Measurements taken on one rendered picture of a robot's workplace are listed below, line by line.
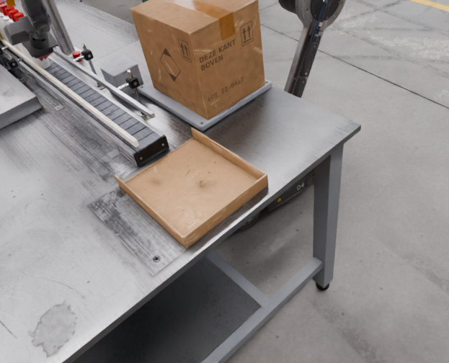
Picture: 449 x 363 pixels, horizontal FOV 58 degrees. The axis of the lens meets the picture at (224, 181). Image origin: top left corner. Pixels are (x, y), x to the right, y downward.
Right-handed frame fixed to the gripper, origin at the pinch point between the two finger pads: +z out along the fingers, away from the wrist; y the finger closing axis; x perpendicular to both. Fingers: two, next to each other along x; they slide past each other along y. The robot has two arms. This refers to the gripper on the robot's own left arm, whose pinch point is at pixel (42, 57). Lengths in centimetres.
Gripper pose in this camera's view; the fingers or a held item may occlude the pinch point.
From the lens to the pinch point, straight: 169.9
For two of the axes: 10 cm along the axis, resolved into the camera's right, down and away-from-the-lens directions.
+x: 6.1, 7.9, -0.5
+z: -3.2, 3.0, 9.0
